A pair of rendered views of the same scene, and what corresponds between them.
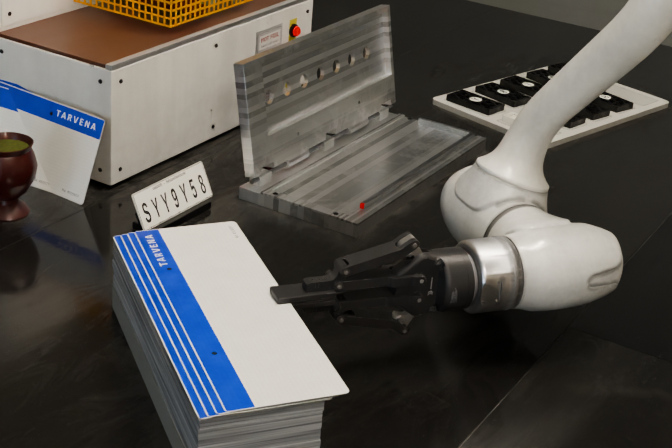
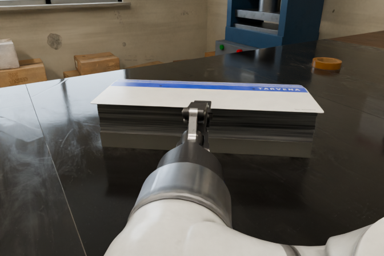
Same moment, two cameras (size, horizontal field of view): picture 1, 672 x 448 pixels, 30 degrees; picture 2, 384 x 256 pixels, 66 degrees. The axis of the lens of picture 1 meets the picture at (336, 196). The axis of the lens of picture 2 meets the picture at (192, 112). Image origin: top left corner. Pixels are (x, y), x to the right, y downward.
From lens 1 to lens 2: 1.58 m
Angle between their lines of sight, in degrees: 104
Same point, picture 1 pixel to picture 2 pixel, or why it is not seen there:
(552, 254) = (116, 242)
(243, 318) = (186, 95)
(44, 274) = (331, 116)
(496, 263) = (148, 183)
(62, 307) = not seen: hidden behind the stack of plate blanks
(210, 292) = (220, 92)
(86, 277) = (330, 125)
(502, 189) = (347, 242)
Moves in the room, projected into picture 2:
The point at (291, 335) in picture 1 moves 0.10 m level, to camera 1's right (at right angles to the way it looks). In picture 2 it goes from (158, 101) to (120, 123)
